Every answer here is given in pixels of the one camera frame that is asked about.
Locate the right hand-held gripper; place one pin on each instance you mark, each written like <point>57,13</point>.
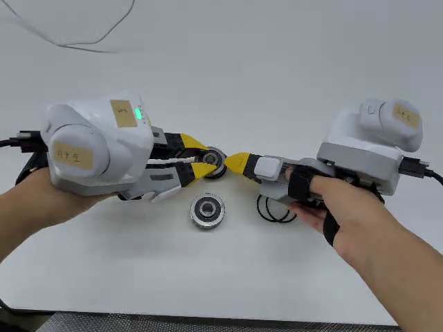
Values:
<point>363,152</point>

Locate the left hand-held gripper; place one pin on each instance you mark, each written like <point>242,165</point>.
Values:
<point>104,152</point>

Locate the white table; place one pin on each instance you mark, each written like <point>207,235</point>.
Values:
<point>242,76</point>

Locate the person's right hand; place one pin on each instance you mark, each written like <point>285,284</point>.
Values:
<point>335,204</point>

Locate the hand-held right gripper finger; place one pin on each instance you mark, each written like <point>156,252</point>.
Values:
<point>245,164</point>

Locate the person's left forearm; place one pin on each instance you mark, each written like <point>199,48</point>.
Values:
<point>20,218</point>

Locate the person's left hand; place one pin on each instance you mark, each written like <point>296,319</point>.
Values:
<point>79,202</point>

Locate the person's right forearm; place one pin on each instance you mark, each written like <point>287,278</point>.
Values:
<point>398,266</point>

